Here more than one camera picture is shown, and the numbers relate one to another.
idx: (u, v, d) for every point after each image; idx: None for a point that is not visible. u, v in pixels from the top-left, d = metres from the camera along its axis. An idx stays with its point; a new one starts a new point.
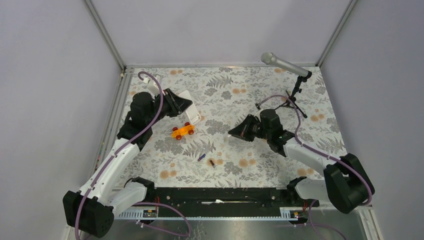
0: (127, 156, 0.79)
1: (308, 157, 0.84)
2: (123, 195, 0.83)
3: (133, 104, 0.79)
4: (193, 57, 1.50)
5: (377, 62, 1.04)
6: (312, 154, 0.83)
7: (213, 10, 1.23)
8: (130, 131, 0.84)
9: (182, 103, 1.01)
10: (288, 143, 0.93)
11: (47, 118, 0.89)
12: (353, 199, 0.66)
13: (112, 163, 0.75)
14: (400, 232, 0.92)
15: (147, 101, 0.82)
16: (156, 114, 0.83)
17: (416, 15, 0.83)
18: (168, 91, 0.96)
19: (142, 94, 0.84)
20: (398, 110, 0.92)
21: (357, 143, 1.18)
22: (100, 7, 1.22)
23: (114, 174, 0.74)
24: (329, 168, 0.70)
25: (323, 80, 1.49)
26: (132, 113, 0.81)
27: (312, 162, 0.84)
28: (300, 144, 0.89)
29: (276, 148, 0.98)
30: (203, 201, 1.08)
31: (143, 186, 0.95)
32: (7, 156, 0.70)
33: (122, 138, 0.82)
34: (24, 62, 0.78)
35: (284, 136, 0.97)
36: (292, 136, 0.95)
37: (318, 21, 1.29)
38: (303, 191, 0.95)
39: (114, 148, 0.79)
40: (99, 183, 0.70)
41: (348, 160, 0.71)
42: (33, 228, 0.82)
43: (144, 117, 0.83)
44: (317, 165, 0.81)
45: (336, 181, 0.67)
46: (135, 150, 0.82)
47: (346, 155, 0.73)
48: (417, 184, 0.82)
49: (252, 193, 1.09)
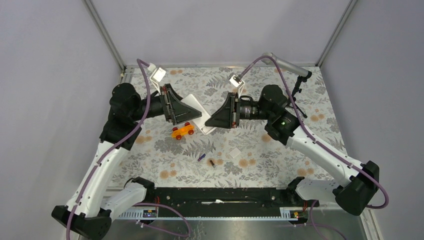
0: (113, 162, 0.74)
1: (323, 159, 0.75)
2: (123, 196, 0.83)
3: (113, 99, 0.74)
4: (193, 57, 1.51)
5: (377, 62, 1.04)
6: (330, 157, 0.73)
7: (213, 9, 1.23)
8: (116, 128, 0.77)
9: (183, 112, 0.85)
10: (295, 136, 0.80)
11: (47, 118, 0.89)
12: (363, 206, 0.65)
13: (96, 173, 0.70)
14: (399, 233, 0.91)
15: (129, 96, 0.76)
16: (144, 113, 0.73)
17: (416, 14, 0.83)
18: (169, 93, 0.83)
19: (127, 88, 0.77)
20: (397, 110, 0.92)
21: (357, 144, 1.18)
22: (100, 8, 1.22)
23: (101, 183, 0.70)
24: (354, 181, 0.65)
25: (323, 80, 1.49)
26: (114, 110, 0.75)
27: (324, 162, 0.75)
28: (312, 140, 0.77)
29: (277, 135, 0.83)
30: (203, 201, 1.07)
31: (142, 187, 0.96)
32: (8, 156, 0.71)
33: (106, 141, 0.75)
34: (24, 64, 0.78)
35: (287, 123, 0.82)
36: (297, 125, 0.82)
37: (318, 21, 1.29)
38: (303, 192, 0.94)
39: (98, 155, 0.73)
40: (85, 196, 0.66)
41: (370, 171, 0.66)
42: (33, 228, 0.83)
43: (128, 113, 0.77)
44: (331, 168, 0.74)
45: (360, 194, 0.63)
46: (122, 153, 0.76)
47: (366, 164, 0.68)
48: (416, 185, 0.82)
49: (252, 193, 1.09)
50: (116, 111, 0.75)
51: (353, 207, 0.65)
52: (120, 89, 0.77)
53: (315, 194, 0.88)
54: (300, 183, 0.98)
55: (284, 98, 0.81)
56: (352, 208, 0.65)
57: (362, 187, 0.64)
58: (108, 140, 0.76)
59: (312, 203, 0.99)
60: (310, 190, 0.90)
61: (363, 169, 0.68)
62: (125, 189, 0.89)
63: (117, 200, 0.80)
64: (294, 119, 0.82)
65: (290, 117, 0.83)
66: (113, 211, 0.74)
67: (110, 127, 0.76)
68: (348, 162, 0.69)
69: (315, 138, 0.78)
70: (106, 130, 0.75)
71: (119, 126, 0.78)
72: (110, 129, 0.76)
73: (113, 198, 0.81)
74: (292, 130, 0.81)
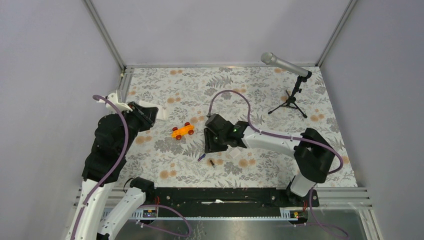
0: (101, 198, 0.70)
1: (272, 144, 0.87)
2: (118, 212, 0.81)
3: (98, 131, 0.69)
4: (193, 57, 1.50)
5: (376, 62, 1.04)
6: (276, 139, 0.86)
7: (213, 9, 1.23)
8: (99, 161, 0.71)
9: (149, 112, 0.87)
10: (246, 135, 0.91)
11: (47, 117, 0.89)
12: (323, 167, 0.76)
13: (84, 215, 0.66)
14: (399, 232, 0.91)
15: (115, 127, 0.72)
16: (125, 140, 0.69)
17: (416, 13, 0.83)
18: (134, 106, 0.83)
19: (112, 119, 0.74)
20: (396, 109, 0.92)
21: (355, 143, 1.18)
22: (100, 7, 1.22)
23: (92, 222, 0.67)
24: (300, 150, 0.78)
25: (323, 80, 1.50)
26: (99, 142, 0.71)
27: (277, 147, 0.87)
28: (258, 132, 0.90)
29: (235, 143, 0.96)
30: (203, 201, 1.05)
31: (140, 191, 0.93)
32: (7, 155, 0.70)
33: (89, 179, 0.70)
34: (23, 63, 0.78)
35: (238, 129, 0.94)
36: (246, 126, 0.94)
37: (318, 21, 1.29)
38: (298, 188, 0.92)
39: (84, 194, 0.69)
40: (77, 237, 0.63)
41: (309, 136, 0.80)
42: (33, 228, 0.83)
43: (114, 143, 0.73)
44: (282, 149, 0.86)
45: (308, 157, 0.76)
46: (108, 188, 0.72)
47: (305, 132, 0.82)
48: (416, 185, 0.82)
49: (252, 193, 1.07)
50: (100, 142, 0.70)
51: (316, 173, 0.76)
52: (106, 120, 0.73)
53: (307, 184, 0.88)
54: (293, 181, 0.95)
55: (217, 115, 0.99)
56: (316, 175, 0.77)
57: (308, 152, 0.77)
58: (91, 178, 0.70)
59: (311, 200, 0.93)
60: (300, 183, 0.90)
61: (303, 136, 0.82)
62: (122, 200, 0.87)
63: (115, 218, 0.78)
64: (241, 124, 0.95)
65: (240, 123, 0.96)
66: (110, 234, 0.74)
67: (92, 160, 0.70)
68: (289, 137, 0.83)
69: (260, 130, 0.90)
70: (88, 165, 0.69)
71: (103, 159, 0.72)
72: (95, 163, 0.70)
73: (110, 216, 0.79)
74: (241, 133, 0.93)
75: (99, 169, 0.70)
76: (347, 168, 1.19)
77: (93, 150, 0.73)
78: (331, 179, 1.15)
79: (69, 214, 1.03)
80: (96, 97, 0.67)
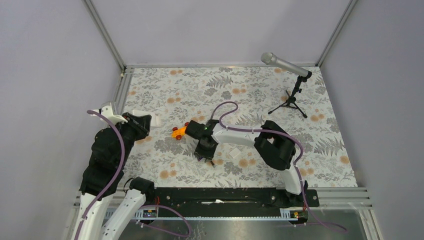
0: (100, 210, 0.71)
1: (237, 138, 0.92)
2: (118, 217, 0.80)
3: (95, 146, 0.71)
4: (193, 57, 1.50)
5: (376, 62, 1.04)
6: (239, 133, 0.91)
7: (214, 9, 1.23)
8: (96, 175, 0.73)
9: (144, 121, 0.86)
10: (215, 131, 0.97)
11: (47, 117, 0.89)
12: (283, 155, 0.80)
13: (84, 227, 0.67)
14: (399, 233, 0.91)
15: (112, 141, 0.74)
16: (121, 159, 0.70)
17: (416, 13, 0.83)
18: (129, 116, 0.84)
19: (108, 133, 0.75)
20: (396, 109, 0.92)
21: (355, 144, 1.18)
22: (100, 7, 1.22)
23: (92, 233, 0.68)
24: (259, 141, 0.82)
25: (323, 80, 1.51)
26: (95, 156, 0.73)
27: (241, 140, 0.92)
28: (225, 128, 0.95)
29: (206, 140, 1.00)
30: (203, 201, 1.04)
31: (139, 193, 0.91)
32: (7, 155, 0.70)
33: (87, 193, 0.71)
34: (23, 62, 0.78)
35: (209, 126, 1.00)
36: (216, 123, 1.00)
37: (318, 20, 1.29)
38: (292, 187, 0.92)
39: (82, 207, 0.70)
40: None
41: (268, 127, 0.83)
42: (34, 228, 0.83)
43: (111, 157, 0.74)
44: (245, 141, 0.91)
45: (267, 147, 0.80)
46: (106, 200, 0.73)
47: (264, 124, 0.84)
48: (416, 184, 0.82)
49: (252, 193, 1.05)
50: (97, 156, 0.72)
51: (277, 162, 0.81)
52: (103, 134, 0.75)
53: (292, 178, 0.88)
54: (286, 184, 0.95)
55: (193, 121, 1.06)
56: (278, 163, 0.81)
57: (267, 142, 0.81)
58: (89, 192, 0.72)
59: (305, 201, 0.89)
60: (287, 178, 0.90)
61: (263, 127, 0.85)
62: (122, 203, 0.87)
63: (115, 224, 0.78)
64: (212, 122, 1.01)
65: (210, 121, 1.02)
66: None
67: (90, 174, 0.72)
68: (249, 129, 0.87)
69: (226, 125, 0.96)
70: (86, 181, 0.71)
71: (101, 173, 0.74)
72: (92, 177, 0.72)
73: (110, 221, 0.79)
74: (212, 130, 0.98)
75: (96, 184, 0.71)
76: (347, 168, 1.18)
77: (91, 163, 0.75)
78: (331, 179, 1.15)
79: (69, 214, 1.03)
80: (89, 111, 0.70)
